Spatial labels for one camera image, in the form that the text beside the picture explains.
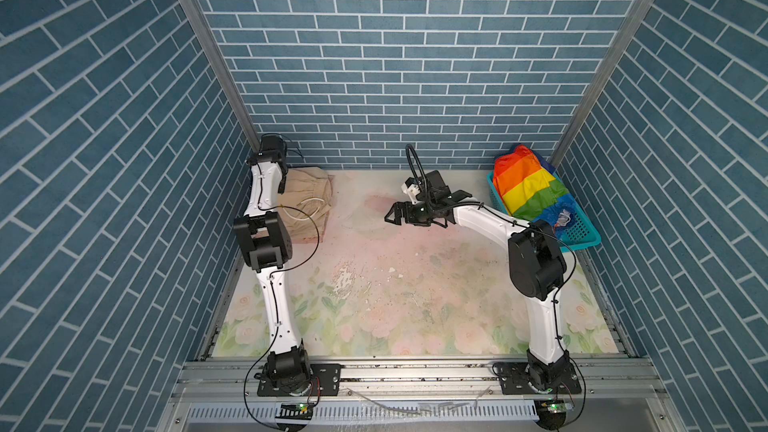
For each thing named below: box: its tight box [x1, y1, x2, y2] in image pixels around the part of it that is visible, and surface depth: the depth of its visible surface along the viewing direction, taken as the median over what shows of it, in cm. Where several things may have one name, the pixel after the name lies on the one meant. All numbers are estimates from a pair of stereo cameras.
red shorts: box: [493, 145, 576, 233], surface depth 105 cm
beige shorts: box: [277, 166, 333, 239], surface depth 103 cm
